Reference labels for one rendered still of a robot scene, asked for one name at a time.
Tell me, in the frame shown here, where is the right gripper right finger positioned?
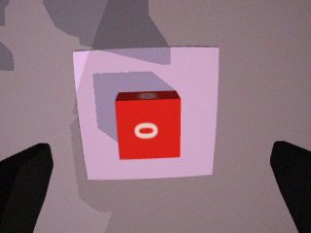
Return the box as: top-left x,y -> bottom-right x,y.
270,141 -> 311,233

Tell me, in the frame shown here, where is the red block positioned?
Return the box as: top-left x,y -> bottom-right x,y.
115,90 -> 181,159

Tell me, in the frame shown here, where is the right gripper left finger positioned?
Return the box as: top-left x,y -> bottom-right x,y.
0,143 -> 53,233

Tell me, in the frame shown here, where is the pale pink square pad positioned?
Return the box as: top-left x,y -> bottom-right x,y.
73,47 -> 219,180

